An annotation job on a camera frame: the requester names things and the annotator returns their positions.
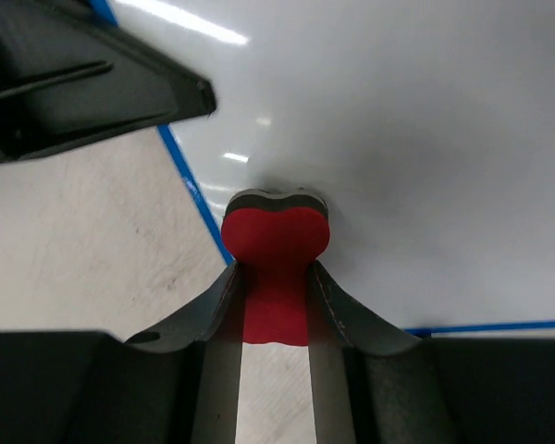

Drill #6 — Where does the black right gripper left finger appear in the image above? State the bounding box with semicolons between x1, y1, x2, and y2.
0;265;243;443

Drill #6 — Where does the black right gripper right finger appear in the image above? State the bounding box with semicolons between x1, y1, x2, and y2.
306;263;555;443

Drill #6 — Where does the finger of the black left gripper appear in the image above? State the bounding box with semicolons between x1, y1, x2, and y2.
0;1;216;163

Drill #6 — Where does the red bone-shaped eraser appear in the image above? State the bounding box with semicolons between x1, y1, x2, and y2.
220;189;330;347

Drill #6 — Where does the blue framed whiteboard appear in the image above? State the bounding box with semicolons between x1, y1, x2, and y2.
94;1;555;332

